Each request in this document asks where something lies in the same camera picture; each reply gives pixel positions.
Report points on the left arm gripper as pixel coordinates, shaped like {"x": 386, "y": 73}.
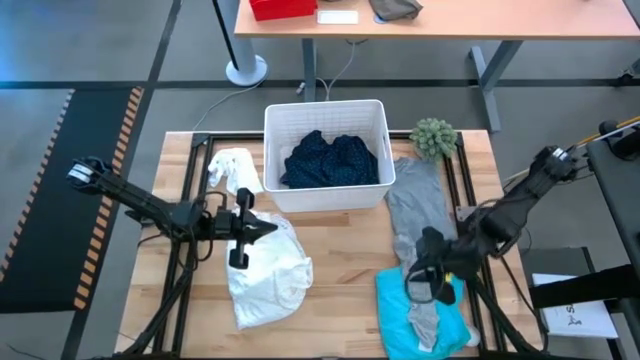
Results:
{"x": 241, "y": 250}

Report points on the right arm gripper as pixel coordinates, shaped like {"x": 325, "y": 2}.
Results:
{"x": 445, "y": 257}

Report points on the large white garment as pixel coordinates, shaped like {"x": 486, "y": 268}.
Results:
{"x": 270, "y": 285}

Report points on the grey t-shirt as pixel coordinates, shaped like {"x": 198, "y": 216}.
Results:
{"x": 420, "y": 200}

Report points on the small white cloth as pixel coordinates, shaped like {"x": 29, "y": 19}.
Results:
{"x": 235, "y": 167}

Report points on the teal t-shirt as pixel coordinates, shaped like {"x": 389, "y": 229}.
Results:
{"x": 395, "y": 315}

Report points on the navy dotted garment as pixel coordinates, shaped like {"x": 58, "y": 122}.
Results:
{"x": 330, "y": 162}

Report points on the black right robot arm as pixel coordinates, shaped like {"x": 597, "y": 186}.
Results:
{"x": 520, "y": 200}

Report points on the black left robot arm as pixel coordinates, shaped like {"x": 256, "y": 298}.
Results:
{"x": 145, "y": 202}

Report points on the white plastic laundry basket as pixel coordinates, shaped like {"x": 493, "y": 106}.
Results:
{"x": 325, "y": 200}

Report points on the white tape roll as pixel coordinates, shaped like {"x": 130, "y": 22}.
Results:
{"x": 474, "y": 337}

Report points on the green potted plant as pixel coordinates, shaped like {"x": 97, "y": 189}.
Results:
{"x": 433, "y": 139}

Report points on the white printed paper sheet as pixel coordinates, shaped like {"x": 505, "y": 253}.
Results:
{"x": 575, "y": 310}

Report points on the pole with round grey base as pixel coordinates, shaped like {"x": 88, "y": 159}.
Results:
{"x": 246, "y": 70}

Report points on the black equipment stand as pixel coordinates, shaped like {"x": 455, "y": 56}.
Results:
{"x": 615, "y": 200}

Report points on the black orange-striped floor mat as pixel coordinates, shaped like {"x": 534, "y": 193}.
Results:
{"x": 60, "y": 200}

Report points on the yellow rod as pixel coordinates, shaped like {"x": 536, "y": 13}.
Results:
{"x": 610, "y": 132}

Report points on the red plastic bin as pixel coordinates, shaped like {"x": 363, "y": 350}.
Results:
{"x": 282, "y": 9}

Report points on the white flat device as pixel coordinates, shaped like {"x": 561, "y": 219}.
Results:
{"x": 337, "y": 17}

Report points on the wooden desk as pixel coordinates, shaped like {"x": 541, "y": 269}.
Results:
{"x": 500, "y": 20}

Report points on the dark grey folded garment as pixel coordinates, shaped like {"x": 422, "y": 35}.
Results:
{"x": 395, "y": 9}

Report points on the black aluminium table frame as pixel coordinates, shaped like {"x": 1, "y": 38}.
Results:
{"x": 225, "y": 135}

